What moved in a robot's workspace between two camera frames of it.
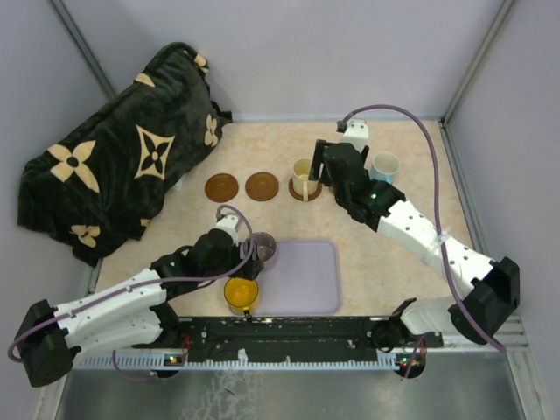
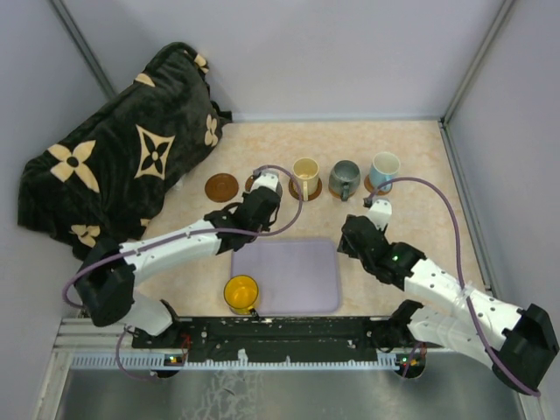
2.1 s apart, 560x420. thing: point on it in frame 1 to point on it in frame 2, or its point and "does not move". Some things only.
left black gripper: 253,266 to 266,198
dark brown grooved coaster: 221,187 does not move
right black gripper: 326,154 to 359,226
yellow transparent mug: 240,293 does not move
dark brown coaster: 300,197 does not move
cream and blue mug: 383,167 does not move
